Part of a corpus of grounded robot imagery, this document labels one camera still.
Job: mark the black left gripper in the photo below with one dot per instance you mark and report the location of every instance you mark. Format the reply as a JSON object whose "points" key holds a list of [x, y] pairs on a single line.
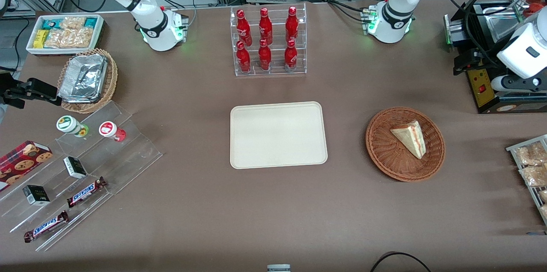
{"points": [[482, 61]]}

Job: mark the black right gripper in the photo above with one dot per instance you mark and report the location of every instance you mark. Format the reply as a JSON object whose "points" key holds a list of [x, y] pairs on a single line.
{"points": [[17, 91]]}

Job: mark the triangle sandwich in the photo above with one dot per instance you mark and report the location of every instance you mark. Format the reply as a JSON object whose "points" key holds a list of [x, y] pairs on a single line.
{"points": [[409, 137]]}

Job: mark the light tan wicker basket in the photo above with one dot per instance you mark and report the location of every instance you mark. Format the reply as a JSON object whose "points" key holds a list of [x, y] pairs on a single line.
{"points": [[109, 88]]}

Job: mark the tray of snack bags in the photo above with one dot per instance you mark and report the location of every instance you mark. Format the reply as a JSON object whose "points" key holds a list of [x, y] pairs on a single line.
{"points": [[513, 149]]}

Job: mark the brown round wicker basket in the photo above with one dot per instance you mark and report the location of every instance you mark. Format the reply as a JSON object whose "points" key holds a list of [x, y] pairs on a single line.
{"points": [[384, 152]]}

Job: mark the cream plastic tray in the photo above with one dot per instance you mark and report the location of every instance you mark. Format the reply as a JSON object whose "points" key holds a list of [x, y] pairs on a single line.
{"points": [[277, 135]]}

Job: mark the black countertop appliance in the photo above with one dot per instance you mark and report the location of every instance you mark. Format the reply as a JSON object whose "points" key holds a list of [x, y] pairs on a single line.
{"points": [[480, 88]]}

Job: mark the green lid yogurt cup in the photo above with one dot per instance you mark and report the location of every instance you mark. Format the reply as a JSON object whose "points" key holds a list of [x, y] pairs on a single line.
{"points": [[69, 124]]}

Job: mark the stack of foil trays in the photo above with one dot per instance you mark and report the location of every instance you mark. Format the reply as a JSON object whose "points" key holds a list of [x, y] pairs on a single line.
{"points": [[83, 77]]}

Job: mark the yellow snack packet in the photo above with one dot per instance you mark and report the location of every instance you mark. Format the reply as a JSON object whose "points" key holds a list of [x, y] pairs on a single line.
{"points": [[40, 39]]}

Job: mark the clear bag of crackers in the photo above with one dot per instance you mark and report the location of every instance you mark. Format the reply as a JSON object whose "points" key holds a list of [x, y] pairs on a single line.
{"points": [[70, 38], [72, 22]]}

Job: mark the teal snack packet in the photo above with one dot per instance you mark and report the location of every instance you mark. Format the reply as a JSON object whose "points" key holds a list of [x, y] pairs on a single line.
{"points": [[51, 24], [90, 22]]}

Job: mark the red tartan cookie box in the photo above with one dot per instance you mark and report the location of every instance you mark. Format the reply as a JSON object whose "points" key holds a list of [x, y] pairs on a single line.
{"points": [[21, 163]]}

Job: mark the red lid yogurt cup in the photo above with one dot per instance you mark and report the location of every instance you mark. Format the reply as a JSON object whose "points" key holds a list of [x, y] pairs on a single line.
{"points": [[109, 129]]}

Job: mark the white rectangular snack container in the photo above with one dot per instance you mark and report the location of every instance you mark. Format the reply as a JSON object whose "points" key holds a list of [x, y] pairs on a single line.
{"points": [[99, 35]]}

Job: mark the small black carton box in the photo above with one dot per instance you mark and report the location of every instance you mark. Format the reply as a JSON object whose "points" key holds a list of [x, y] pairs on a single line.
{"points": [[75, 168], [36, 195]]}

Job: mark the clear bag of pastries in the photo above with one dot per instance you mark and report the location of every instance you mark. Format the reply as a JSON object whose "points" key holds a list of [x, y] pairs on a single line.
{"points": [[534, 176], [543, 197], [530, 154]]}

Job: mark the clear acrylic tiered stand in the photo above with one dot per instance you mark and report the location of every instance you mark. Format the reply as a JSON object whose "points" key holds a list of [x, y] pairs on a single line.
{"points": [[128, 156]]}

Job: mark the snickers chocolate bar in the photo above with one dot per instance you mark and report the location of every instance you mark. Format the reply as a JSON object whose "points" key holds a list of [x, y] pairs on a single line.
{"points": [[46, 226], [86, 191]]}

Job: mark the red cola bottle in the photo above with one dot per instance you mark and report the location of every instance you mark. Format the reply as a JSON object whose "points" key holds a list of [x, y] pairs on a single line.
{"points": [[243, 59], [243, 28], [264, 57], [265, 26], [290, 57], [292, 24]]}

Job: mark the clear acrylic bottle rack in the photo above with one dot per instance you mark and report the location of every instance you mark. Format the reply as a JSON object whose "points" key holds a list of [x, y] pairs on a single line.
{"points": [[275, 71]]}

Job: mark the small grey device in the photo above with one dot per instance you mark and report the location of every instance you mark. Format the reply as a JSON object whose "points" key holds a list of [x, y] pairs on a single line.
{"points": [[278, 268]]}

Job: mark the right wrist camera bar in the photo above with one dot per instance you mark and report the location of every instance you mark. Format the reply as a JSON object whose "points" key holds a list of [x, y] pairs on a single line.
{"points": [[13, 99]]}

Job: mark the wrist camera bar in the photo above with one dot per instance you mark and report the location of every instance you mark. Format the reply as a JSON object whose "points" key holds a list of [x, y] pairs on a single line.
{"points": [[13, 99], [521, 84]]}

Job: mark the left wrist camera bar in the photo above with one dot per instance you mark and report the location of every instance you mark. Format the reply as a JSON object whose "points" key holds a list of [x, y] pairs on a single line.
{"points": [[521, 84]]}

